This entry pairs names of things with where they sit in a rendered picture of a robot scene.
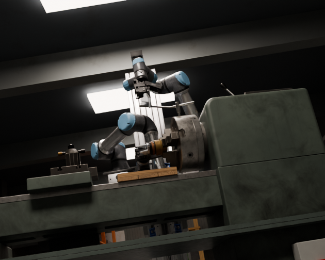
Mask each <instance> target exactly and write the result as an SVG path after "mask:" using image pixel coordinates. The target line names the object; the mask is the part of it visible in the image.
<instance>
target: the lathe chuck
mask: <svg viewBox="0 0 325 260"><path fill-rule="evenodd" d="M170 127H171V130H172V132H178V131H180V130H181V129H183V130H184V133H185V137H184V138H182V137H180V138H179V140H178V144H177V146H173V147H171V148H172V151H174V150H176V151H177V159H178V170H179V173H183V172H191V171H196V169H197V167H198V142H197V136H196V130H195V127H194V124H193V121H192V118H191V117H190V116H179V117H172V119H171V123H170ZM189 152H192V153H193V156H192V157H191V158H189V157H187V153H189Z"/></svg>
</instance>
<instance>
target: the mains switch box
mask: <svg viewBox="0 0 325 260"><path fill-rule="evenodd" d="M291 247H292V251H293V254H294V258H295V260H325V238H323V239H316V240H310V241H304V242H298V243H295V244H292V245H291Z"/></svg>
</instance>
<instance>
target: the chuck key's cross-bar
mask: <svg viewBox="0 0 325 260"><path fill-rule="evenodd" d="M193 103H194V101H192V102H188V103H183V104H179V106H184V105H188V104H193ZM139 107H148V106H142V105H139ZM151 107H152V108H174V107H176V105H174V106H151Z"/></svg>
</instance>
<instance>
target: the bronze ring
mask: <svg viewBox="0 0 325 260"><path fill-rule="evenodd" d="M149 144H150V153H151V155H155V154H156V155H163V152H167V150H168V149H167V147H165V148H163V145H162V141H161V139H158V140H154V141H153V142H152V141H151V142H149Z"/></svg>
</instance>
